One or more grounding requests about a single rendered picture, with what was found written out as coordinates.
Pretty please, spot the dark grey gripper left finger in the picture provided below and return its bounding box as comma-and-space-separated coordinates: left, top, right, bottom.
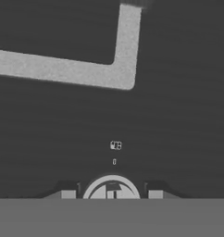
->
42, 180, 82, 200

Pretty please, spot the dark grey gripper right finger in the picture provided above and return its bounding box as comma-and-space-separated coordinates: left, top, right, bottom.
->
143, 180, 183, 200

